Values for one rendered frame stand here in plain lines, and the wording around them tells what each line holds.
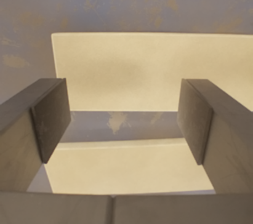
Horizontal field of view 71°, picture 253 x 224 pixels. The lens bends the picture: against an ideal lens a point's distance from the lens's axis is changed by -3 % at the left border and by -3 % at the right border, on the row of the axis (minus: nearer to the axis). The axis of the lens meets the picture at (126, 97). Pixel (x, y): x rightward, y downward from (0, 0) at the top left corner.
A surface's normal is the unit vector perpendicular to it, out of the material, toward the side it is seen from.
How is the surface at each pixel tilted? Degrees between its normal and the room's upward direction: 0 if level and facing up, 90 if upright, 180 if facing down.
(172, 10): 0
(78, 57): 0
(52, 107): 90
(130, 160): 0
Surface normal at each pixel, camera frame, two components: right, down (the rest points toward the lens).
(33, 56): -0.01, 0.38
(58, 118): 1.00, 0.00
